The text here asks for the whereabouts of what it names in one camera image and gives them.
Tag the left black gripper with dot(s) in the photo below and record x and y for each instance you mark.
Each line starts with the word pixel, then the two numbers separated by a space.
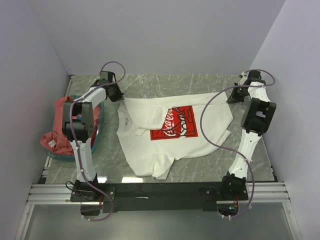
pixel 119 95

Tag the red t-shirt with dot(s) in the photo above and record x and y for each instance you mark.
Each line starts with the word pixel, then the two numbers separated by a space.
pixel 55 141

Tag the teal plastic basket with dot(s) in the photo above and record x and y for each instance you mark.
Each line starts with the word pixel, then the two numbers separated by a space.
pixel 98 118

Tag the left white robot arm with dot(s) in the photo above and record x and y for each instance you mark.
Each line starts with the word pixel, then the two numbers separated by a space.
pixel 79 126

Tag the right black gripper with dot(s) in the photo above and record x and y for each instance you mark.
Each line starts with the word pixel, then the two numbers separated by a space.
pixel 234 98

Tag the black base beam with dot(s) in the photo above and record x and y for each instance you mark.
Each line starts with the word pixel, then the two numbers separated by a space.
pixel 143 196

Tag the white Coca-Cola t-shirt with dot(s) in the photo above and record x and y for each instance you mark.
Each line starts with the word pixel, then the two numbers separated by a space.
pixel 154 132

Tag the aluminium frame rail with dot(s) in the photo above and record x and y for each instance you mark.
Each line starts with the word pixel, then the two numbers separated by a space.
pixel 58 194

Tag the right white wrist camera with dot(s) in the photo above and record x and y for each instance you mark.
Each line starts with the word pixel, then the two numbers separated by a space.
pixel 243 78

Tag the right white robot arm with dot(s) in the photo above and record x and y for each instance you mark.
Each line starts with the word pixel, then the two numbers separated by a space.
pixel 254 123

